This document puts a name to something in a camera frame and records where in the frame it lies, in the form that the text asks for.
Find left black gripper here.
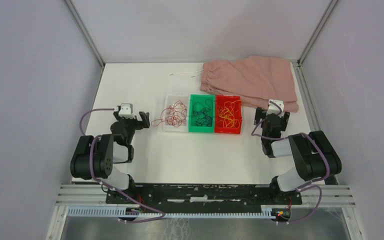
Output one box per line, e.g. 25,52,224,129
114,111,150,145

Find red wire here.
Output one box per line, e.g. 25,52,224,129
150,100,189,128

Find purple wire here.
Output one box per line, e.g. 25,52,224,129
191,98,214,127

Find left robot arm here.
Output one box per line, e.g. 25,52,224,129
69,111,150,204

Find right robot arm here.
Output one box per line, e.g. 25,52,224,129
251,107,342,204

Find pink cloth shorts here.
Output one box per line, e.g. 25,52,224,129
200,55,299,113

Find red plastic bin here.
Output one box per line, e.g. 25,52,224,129
214,95,243,135

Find clear plastic bin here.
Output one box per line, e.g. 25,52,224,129
161,95,190,132

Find green plastic bin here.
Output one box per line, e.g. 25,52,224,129
188,94,216,133

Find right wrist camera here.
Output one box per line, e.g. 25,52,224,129
266,99,284,116

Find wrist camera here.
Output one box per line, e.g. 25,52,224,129
266,99,284,116
114,103,136,119

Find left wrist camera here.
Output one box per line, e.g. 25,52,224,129
114,103,136,119

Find yellow wires in red bin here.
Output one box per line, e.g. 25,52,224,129
216,100,243,130

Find white drawstring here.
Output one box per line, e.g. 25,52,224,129
169,70,203,78

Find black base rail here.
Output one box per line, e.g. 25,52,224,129
125,183,303,214

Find white slotted cable duct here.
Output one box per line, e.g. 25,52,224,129
67,206,275,220

